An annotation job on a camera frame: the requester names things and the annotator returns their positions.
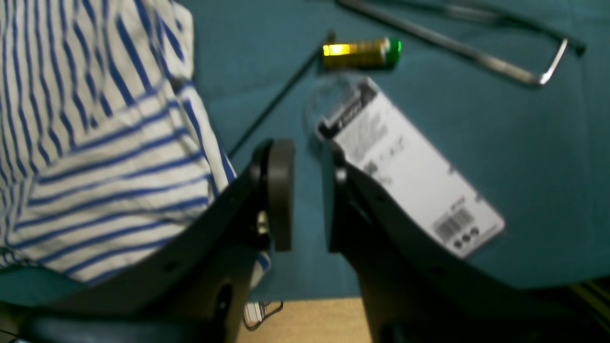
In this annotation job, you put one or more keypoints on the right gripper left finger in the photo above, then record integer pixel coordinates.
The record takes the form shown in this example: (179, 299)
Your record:
(194, 289)

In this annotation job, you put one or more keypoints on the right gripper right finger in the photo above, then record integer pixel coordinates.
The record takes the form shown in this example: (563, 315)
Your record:
(414, 291)

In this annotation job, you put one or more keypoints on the blue white striped T-shirt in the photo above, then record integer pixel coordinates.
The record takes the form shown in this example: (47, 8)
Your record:
(107, 151)

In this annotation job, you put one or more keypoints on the white barcode blister pack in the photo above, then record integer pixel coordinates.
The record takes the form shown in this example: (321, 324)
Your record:
(377, 138)

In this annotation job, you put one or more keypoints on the teal table cloth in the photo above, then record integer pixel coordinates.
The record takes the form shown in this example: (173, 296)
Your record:
(540, 156)

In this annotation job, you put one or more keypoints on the gold green battery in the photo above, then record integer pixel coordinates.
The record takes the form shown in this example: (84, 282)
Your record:
(380, 54)

